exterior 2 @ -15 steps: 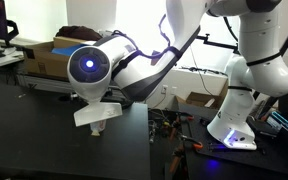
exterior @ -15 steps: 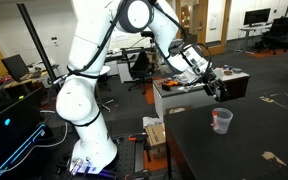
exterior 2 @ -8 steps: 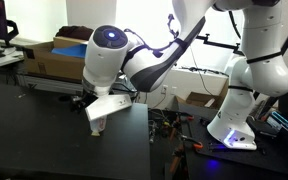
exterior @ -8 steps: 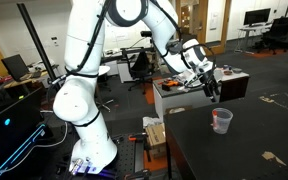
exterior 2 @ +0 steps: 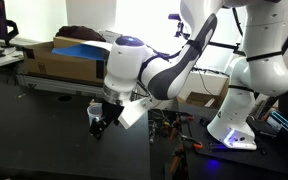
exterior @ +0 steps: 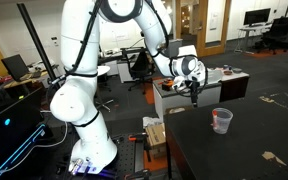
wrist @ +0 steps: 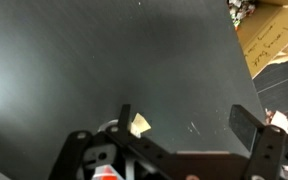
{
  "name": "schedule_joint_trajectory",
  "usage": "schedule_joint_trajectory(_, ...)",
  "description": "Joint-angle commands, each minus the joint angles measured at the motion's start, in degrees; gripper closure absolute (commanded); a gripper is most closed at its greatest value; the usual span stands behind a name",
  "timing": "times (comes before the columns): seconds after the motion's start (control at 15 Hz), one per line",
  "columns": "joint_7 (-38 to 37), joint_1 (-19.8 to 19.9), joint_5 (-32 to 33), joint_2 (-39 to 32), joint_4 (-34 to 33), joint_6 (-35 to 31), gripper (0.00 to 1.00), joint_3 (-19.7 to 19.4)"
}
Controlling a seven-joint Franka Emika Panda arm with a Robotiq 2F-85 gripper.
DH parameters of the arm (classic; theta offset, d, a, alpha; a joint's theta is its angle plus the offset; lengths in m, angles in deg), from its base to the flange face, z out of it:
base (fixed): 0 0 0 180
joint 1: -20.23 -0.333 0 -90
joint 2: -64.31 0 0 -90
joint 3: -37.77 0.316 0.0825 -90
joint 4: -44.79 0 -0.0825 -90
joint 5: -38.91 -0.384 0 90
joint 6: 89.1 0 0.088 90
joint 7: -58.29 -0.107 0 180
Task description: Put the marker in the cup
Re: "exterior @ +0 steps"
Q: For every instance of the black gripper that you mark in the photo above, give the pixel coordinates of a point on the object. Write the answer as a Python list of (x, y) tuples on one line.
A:
[(195, 87)]

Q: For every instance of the red and white marker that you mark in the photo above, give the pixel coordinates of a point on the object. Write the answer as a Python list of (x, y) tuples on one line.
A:
[(214, 115)]

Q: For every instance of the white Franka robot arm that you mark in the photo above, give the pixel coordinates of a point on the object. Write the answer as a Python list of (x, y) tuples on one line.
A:
[(80, 100)]

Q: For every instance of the clear plastic cup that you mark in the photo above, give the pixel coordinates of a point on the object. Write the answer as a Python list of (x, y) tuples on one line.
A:
[(225, 123)]

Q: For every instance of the paper label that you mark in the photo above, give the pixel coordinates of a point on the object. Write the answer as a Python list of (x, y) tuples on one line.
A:
[(176, 110)]

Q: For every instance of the cluttered grey cart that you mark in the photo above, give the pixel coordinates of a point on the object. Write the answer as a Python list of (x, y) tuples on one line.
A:
[(174, 101)]

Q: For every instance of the orange power drill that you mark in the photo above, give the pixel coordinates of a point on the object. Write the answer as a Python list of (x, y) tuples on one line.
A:
[(167, 84)]

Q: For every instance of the dark brown cabinet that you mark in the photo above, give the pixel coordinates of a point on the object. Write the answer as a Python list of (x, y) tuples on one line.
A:
[(234, 88)]

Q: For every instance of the small bowl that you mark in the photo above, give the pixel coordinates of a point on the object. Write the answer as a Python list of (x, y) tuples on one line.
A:
[(228, 72), (237, 70)]

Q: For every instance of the crumpled white paper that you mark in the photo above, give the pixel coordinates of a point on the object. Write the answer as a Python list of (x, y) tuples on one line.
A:
[(150, 120)]

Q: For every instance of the printed cardboard box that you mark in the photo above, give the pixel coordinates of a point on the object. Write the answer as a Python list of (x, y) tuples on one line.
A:
[(155, 136)]

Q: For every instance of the orange black clamp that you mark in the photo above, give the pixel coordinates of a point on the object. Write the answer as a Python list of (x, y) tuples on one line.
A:
[(137, 137), (137, 175)]

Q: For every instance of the white paper sign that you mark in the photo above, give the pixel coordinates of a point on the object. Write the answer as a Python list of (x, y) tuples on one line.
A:
[(213, 21)]

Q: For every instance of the white standing desk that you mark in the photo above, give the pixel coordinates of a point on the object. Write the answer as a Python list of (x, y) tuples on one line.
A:
[(250, 30)]

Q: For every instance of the tan tape scrap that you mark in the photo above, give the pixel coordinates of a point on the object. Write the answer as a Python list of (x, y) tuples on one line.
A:
[(269, 155)]

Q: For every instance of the round white table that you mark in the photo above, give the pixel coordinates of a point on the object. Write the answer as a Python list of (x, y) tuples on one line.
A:
[(103, 70)]

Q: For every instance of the black wide monitor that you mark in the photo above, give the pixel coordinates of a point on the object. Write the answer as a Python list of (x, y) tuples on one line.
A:
[(257, 16)]

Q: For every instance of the black mesh office chair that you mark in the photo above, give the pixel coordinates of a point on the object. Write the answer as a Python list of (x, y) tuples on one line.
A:
[(279, 31)]

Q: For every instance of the wooden desk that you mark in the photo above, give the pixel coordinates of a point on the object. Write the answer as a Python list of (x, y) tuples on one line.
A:
[(17, 81)]

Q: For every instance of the black laptop screen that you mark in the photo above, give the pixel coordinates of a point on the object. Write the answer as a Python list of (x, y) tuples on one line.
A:
[(15, 66)]

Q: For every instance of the black control box blue light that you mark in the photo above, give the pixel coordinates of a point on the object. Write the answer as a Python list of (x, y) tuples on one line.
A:
[(4, 143)]

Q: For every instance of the wooden door frame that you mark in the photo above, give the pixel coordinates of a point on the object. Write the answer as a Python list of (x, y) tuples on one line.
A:
[(201, 33)]

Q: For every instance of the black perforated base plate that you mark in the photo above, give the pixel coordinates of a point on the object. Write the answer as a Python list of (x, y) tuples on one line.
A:
[(125, 156)]

